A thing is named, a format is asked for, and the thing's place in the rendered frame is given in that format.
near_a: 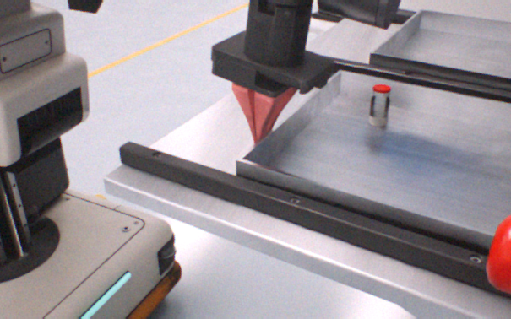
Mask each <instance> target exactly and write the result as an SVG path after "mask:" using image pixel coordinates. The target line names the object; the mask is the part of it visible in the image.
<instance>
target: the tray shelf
mask: <svg viewBox="0 0 511 319"><path fill-rule="evenodd" d="M400 26H401V24H391V25H390V26H389V28H388V29H387V30H384V29H380V28H378V27H374V26H371V25H367V24H362V23H357V21H355V20H351V19H343V20H341V21H340V22H339V23H338V24H336V25H334V26H333V27H331V28H330V29H328V30H325V31H324V32H323V33H322V34H320V36H318V37H317V38H314V39H313V40H311V41H309V42H308V43H307V47H306V50H307V51H311V52H314V53H317V54H320V55H325V56H329V57H333V58H339V59H344V60H348V61H353V62H363V63H367V64H368V63H369V54H370V52H371V51H373V50H374V49H375V48H376V47H378V46H379V44H380V43H381V42H382V41H385V40H386V39H387V38H388V37H389V36H390V35H392V34H393V32H394V31H395V30H397V29H398V28H399V27H400ZM317 89H318V88H316V87H313V89H311V91H310V92H309V93H307V94H306V95H299V91H300V90H298V91H297V92H296V94H295V95H294V96H292V98H291V99H290V102H289V103H288V104H287V106H286V107H285V108H284V110H283V111H281V112H280V115H279V116H278V118H277V120H276V122H275V125H274V127H275V126H276V125H277V124H278V122H280V121H281V120H283V119H284V118H285V117H286V116H288V115H289V114H290V113H291V111H292V110H295V109H296V108H297V107H298V106H299V105H300V104H301V103H302V102H303V101H304V100H305V99H306V98H308V97H309V96H310V95H311V94H312V93H313V92H316V91H317ZM253 144H254V141H253V136H252V133H251V130H250V127H249V126H248V124H247V119H246V117H245V116H244V114H243V111H242V108H241V107H240V105H239V103H237V100H236V97H235V95H234V94H233V92H232V93H231V94H229V95H227V96H226V97H224V98H222V99H221V100H219V102H217V103H215V104H213V105H212V106H211V107H209V108H208V109H206V110H204V111H202V113H200V114H199V115H197V116H196V117H193V118H192V119H190V120H189V121H187V122H185V124H184V125H181V126H180V127H179V128H177V129H176V130H174V131H173V132H170V133H168V135H166V136H165V137H163V138H162V139H160V140H158V141H157V142H155V143H153V144H152V146H150V147H149V148H152V149H156V150H159V151H162V152H165V153H168V154H174V155H176V156H177V157H179V158H182V159H185V160H190V161H193V162H197V163H200V164H202V165H207V166H210V168H213V169H216V170H222V171H224V172H228V173H231V174H233V175H235V174H236V159H237V158H239V157H241V155H242V154H243V153H244V152H245V151H247V150H248V149H250V148H251V147H252V146H253ZM104 183H105V189H106V193H108V194H110V195H112V196H115V197H119V198H121V199H124V200H127V202H130V203H133V204H136V205H139V206H141V207H144V208H147V209H150V210H153V211H155V213H158V214H162V215H165V216H166V217H169V218H173V219H176V220H178V221H181V223H184V224H188V225H190V226H192V227H196V228H198V229H201V230H204V231H207V232H209V233H210V234H212V235H217V236H219V237H221V238H224V239H226V240H229V241H233V242H236V243H237V244H238V245H241V246H245V247H247V248H250V249H253V250H255V251H258V252H262V253H264V254H266V256H269V257H273V258H276V259H278V260H281V261H283V262H288V263H289V264H292V265H295V266H297V267H298V268H301V269H304V270H307V271H309V272H311V273H316V274H318V275H321V276H323V277H325V278H330V280H333V281H335V282H337V283H341V284H344V285H346V286H349V287H352V288H354V289H358V290H360V291H363V293H366V294H369V295H372V296H375V297H378V298H380V299H382V300H386V301H389V302H392V303H394V304H396V305H398V306H401V307H403V308H405V309H408V310H410V311H414V312H417V313H420V314H422V315H425V316H429V317H431V318H433V319H511V298H510V297H507V296H505V295H501V294H498V293H495V292H492V291H490V290H487V289H482V288H480V286H477V285H474V284H469V283H466V282H464V281H461V280H459V279H456V278H451V277H449V276H445V275H442V274H440V273H436V271H432V270H430V269H427V268H423V267H419V266H417V265H415V264H412V263H409V262H404V261H401V260H399V259H395V258H394V257H391V256H389V255H386V254H383V253H380V252H377V251H374V250H370V249H367V248H365V247H362V246H357V245H356V244H354V243H352V242H349V241H344V240H341V239H339V238H335V237H333V236H331V235H326V234H323V232H320V231H317V230H312V229H310V228H308V227H305V226H301V225H299V224H294V223H291V222H290V221H289V220H286V219H281V218H278V217H275V216H273V215H269V214H266V213H263V212H259V211H257V209H254V208H249V207H246V206H244V205H241V204H239V203H234V202H231V201H228V200H225V199H224V198H223V197H218V196H215V195H212V194H209V193H207V192H202V191H200V190H197V188H193V187H189V186H186V185H183V184H181V183H178V182H175V181H170V180H167V179H165V177H162V176H158V175H155V174H152V173H149V172H146V171H143V170H140V169H136V168H133V166H131V165H125V164H122V165H120V166H118V168H117V169H115V170H113V171H112V172H110V173H108V174H107V175H105V176H104Z"/></svg>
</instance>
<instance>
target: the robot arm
mask: <svg viewBox="0 0 511 319"><path fill-rule="evenodd" d="M401 1H402V0H318V9H319V10H320V11H322V13H326V14H332V15H334V16H338V17H341V18H345V19H351V20H355V21H357V23H362V24H367V25H371V26H374V27H378V28H380V29H384V30H387V29H388V28H389V26H390V25H391V24H392V22H393V19H394V16H395V14H396V12H398V10H399V6H400V2H401ZM313 2H314V0H250V2H248V9H247V24H246V30H243V31H241V32H239V33H236V34H235V35H234V36H232V37H230V38H228V39H225V40H223V41H220V42H218V43H216V44H214V45H212V46H211V57H210V60H211V61H212V70H211V73H212V74H213V75H215V76H218V77H221V78H224V79H225V80H226V81H230V82H232V87H231V88H232V91H233V94H234V95H235V97H236V100H237V103H239V105H240V107H241V108H242V111H243V114H244V116H245V117H246V119H247V124H248V126H249V127H250V130H251V133H252V136H253V141H254V143H256V142H257V141H258V140H259V139H261V138H262V137H264V136H265V135H266V133H267V132H269V131H270V130H272V129H273V127H274V125H275V122H276V120H277V118H278V116H279V115H280V112H281V111H283V110H284V108H285V107H286V106H287V104H288V103H289V102H290V99H291V98H292V96H294V95H295V94H296V92H297V91H298V90H300V91H299V95H306V94H307V93H309V92H310V91H311V89H313V87H316V88H319V89H321V88H322V87H323V86H325V85H327V84H328V81H329V76H330V75H331V74H332V72H333V67H334V60H333V59H331V58H329V57H326V56H323V55H320V54H317V53H314V52H311V51H307V50H306V47H307V38H308V32H309V27H310V22H311V17H312V12H313V11H312V8H313Z"/></svg>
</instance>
